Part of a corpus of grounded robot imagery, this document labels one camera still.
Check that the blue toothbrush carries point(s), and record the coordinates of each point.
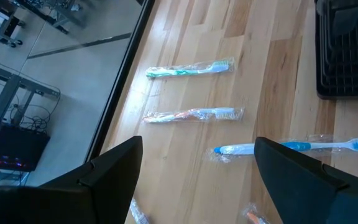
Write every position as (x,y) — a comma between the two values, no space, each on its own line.
(238,149)

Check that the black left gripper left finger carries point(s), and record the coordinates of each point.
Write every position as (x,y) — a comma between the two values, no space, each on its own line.
(73,199)

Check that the green wrapped toothbrush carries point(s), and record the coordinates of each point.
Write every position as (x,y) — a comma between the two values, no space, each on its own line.
(182,72)

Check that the grey metal table frame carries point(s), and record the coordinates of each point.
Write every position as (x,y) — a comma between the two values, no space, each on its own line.
(0,109)
(57,20)

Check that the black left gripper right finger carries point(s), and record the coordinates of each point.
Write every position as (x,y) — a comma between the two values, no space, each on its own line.
(315,196)

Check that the black computer case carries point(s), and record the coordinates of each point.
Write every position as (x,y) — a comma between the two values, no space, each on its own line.
(17,146)

